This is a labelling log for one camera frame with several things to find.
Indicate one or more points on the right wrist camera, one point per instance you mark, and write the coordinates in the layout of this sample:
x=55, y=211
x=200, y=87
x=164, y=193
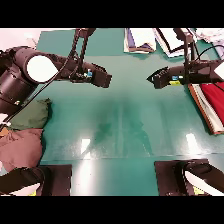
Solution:
x=185, y=40

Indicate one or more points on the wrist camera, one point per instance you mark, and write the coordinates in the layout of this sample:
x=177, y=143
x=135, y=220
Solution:
x=185, y=40
x=82, y=40

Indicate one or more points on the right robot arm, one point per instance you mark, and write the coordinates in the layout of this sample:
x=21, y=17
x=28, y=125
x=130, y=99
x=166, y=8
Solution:
x=205, y=71

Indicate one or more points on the white garment with black trim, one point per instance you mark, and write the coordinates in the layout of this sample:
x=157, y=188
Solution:
x=173, y=40

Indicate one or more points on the lavender garment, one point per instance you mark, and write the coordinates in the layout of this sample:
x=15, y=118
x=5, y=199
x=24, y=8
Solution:
x=220, y=50

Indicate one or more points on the white and purple garment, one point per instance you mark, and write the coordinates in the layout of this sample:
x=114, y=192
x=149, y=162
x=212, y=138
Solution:
x=143, y=38

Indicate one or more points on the white patterned garment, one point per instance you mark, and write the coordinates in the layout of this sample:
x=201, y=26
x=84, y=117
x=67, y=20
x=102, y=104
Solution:
x=210, y=34

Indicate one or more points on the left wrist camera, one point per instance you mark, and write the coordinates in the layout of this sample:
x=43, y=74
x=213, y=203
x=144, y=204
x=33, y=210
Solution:
x=82, y=40

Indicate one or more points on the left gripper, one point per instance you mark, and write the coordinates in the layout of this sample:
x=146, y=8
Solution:
x=100, y=77

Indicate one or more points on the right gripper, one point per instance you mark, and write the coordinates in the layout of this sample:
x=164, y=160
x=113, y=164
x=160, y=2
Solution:
x=166, y=78

